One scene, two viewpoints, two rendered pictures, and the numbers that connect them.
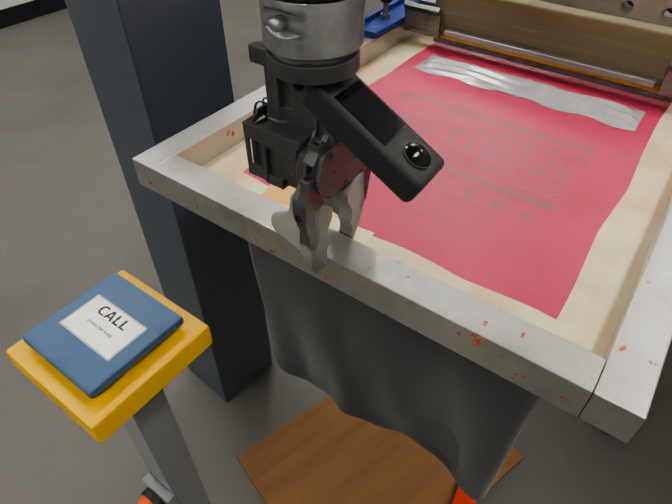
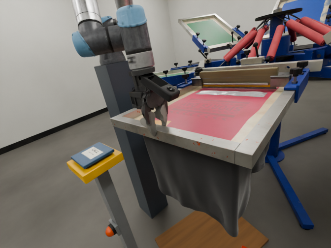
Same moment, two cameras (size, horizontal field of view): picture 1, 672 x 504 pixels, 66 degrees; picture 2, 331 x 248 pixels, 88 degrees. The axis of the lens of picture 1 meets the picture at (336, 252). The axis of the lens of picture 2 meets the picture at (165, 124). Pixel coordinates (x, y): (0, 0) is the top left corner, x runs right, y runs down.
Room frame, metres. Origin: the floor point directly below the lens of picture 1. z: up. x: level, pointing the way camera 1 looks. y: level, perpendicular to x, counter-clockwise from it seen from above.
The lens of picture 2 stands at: (-0.12, -0.12, 1.22)
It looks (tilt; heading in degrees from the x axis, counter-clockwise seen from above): 23 degrees down; 11
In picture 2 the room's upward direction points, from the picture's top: 11 degrees counter-clockwise
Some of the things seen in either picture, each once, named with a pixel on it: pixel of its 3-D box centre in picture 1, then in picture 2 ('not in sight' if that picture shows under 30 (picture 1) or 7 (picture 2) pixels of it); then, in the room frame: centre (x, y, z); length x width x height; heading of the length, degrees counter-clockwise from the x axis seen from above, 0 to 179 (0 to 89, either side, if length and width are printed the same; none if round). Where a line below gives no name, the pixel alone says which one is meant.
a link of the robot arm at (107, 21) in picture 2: not in sight; (106, 31); (0.91, 0.31, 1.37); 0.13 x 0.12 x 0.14; 107
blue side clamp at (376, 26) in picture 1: (406, 19); (193, 84); (1.04, -0.14, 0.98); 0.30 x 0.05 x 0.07; 144
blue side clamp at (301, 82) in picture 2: not in sight; (297, 84); (0.71, -0.59, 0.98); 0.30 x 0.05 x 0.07; 144
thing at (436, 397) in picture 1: (370, 346); (184, 173); (0.44, -0.05, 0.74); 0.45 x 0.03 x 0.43; 54
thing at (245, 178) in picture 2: not in sight; (256, 157); (0.52, -0.35, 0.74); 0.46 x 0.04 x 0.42; 144
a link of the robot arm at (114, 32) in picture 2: not in sight; (128, 36); (0.48, 0.06, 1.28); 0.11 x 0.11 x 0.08; 17
